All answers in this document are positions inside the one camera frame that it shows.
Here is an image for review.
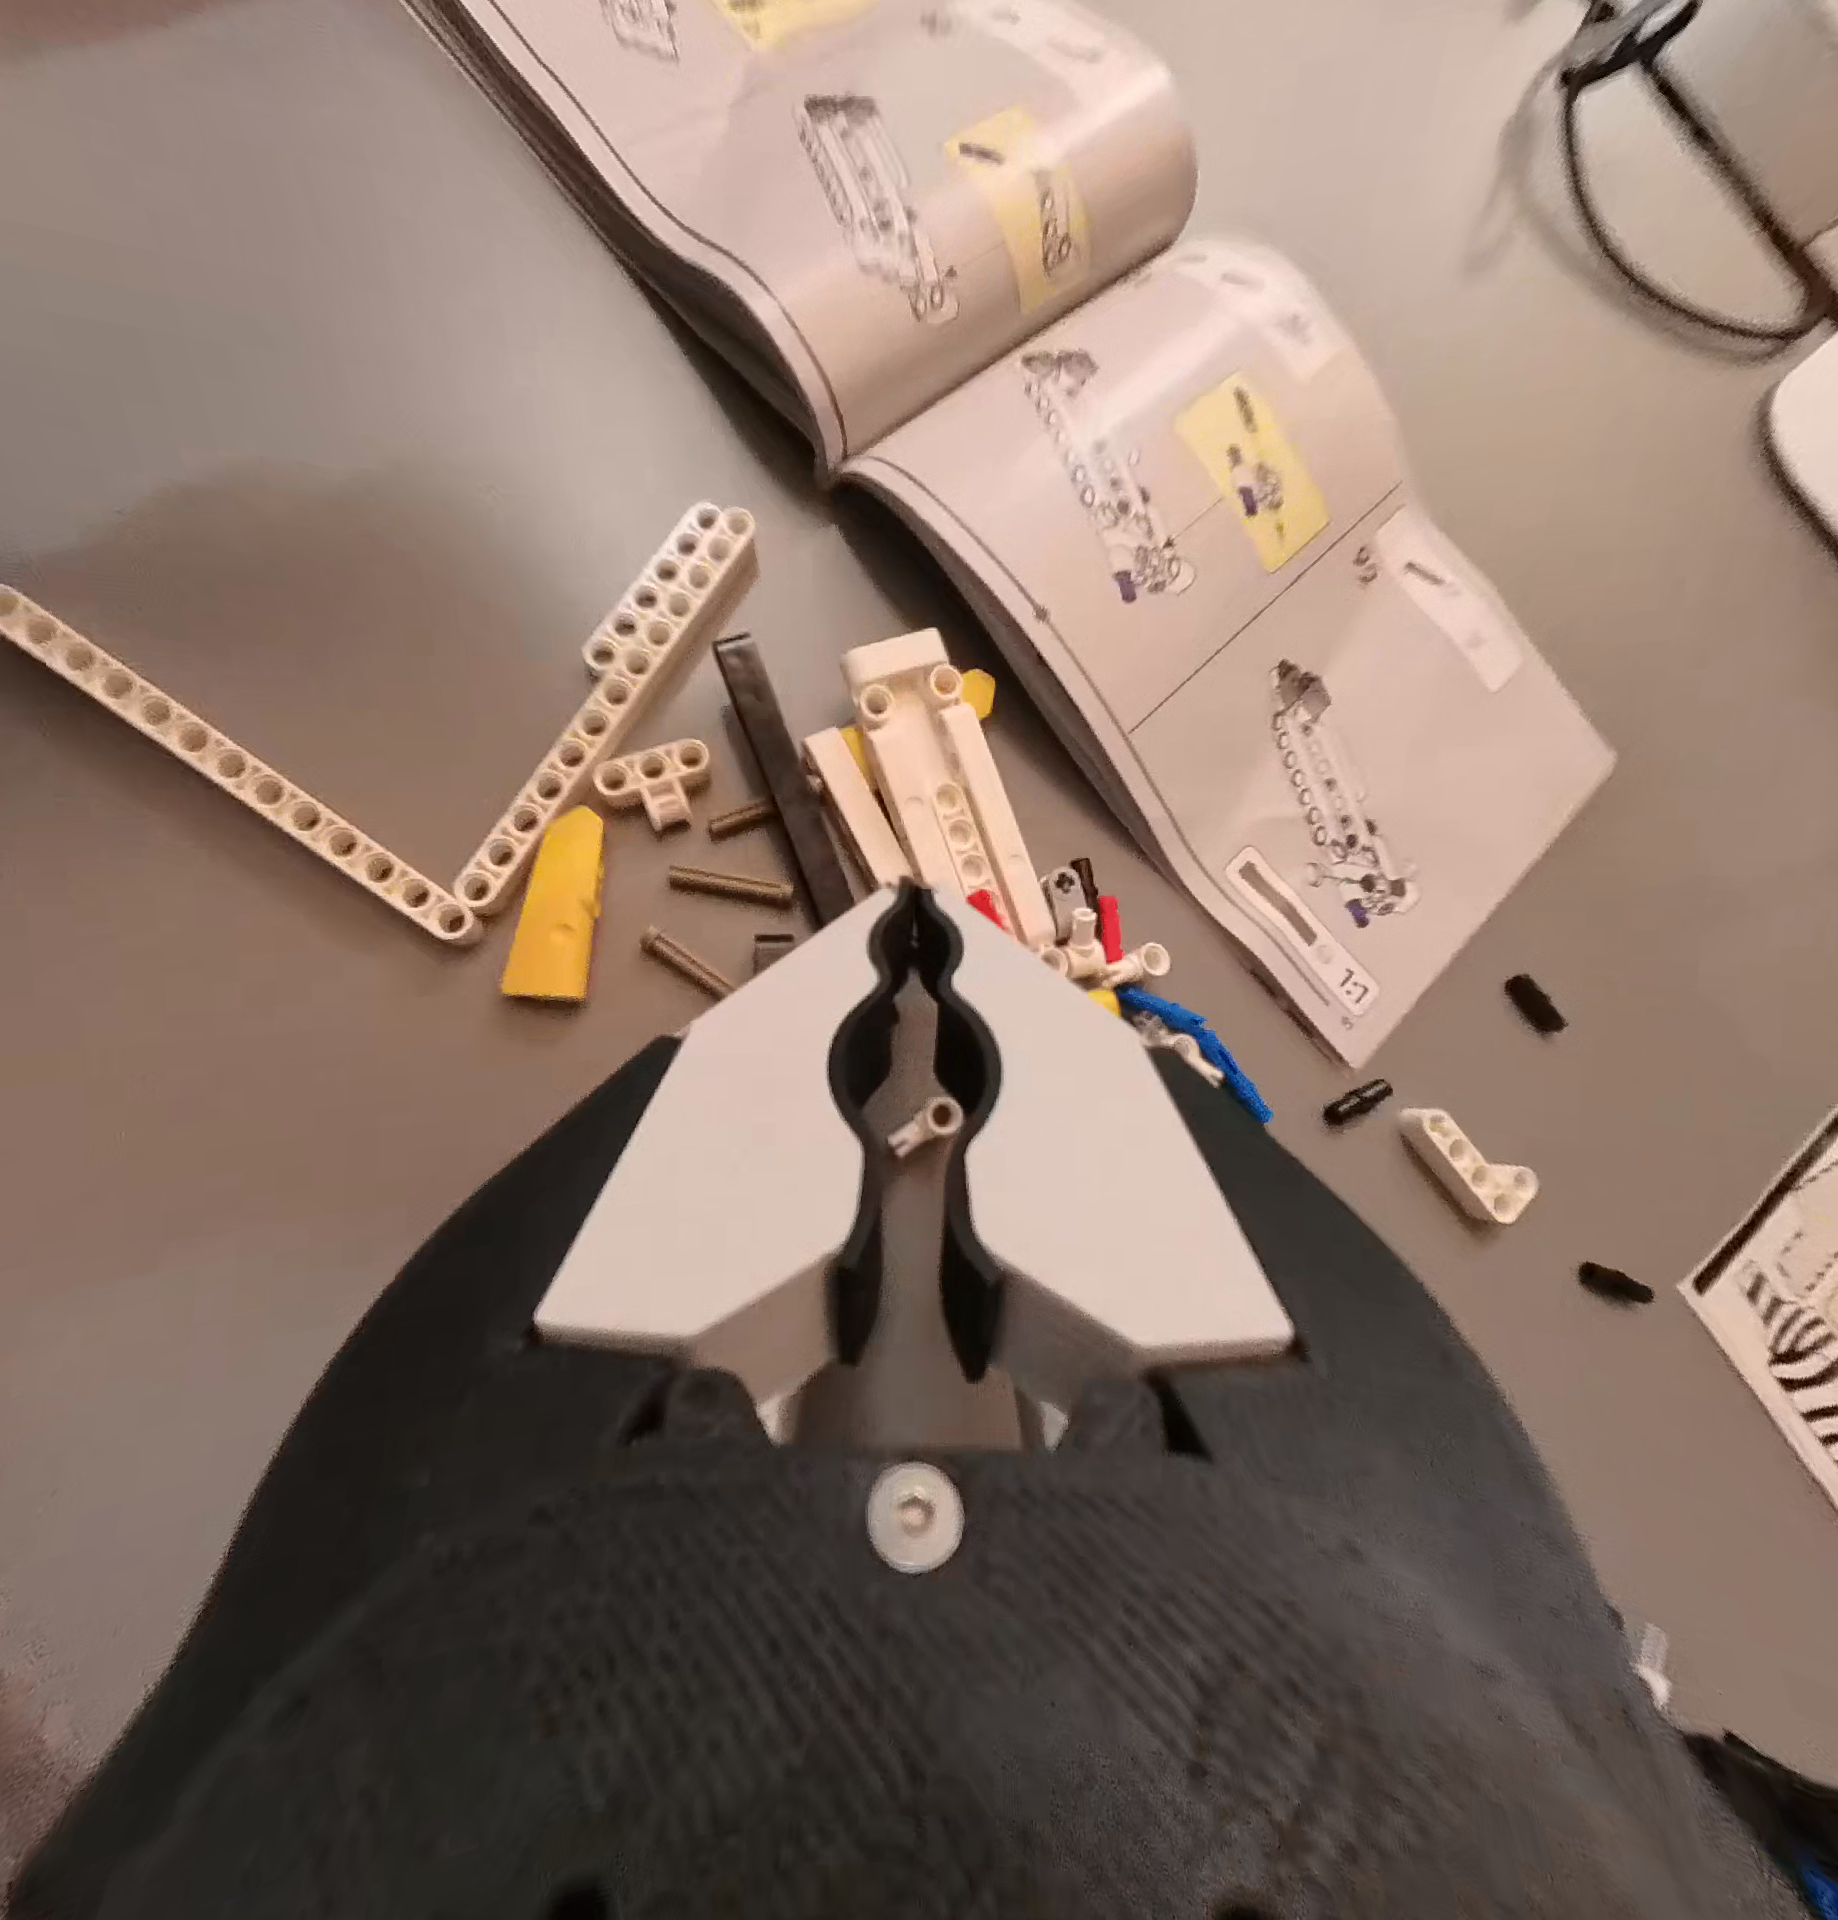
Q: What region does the grey desk cable hatch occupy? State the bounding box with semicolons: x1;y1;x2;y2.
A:
1571;0;1838;308

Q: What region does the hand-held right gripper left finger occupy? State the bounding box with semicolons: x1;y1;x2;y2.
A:
534;883;924;1447

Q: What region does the white lego panel piece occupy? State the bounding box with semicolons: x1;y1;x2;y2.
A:
797;724;897;893

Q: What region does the lego instruction booklet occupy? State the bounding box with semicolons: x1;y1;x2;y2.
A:
399;0;1621;1071

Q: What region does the yellow lego panel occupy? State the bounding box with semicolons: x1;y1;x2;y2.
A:
500;806;611;1005

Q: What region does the white lego wing assembly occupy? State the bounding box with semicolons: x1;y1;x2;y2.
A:
840;630;1056;944

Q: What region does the long white lego beam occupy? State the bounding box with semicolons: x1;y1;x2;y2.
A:
0;582;485;948

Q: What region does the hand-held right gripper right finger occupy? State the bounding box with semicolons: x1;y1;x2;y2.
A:
919;884;1301;1414

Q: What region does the wide white lego beam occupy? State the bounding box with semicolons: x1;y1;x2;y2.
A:
452;503;760;918

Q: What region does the zebra-striped sticker sheet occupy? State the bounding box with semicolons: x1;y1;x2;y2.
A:
1679;1069;1838;1513

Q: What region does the white T-shaped lego piece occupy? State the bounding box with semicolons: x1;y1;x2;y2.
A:
593;736;711;833

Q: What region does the white bent lego beam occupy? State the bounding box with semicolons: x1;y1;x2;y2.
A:
1402;1106;1540;1225

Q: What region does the black cable loop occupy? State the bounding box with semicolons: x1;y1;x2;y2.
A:
1549;0;1838;349

